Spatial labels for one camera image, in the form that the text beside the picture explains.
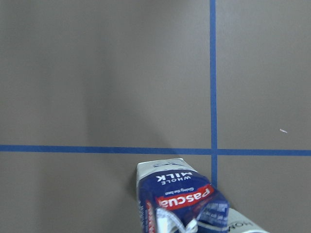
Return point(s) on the milk carton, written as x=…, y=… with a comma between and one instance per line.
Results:
x=174, y=198

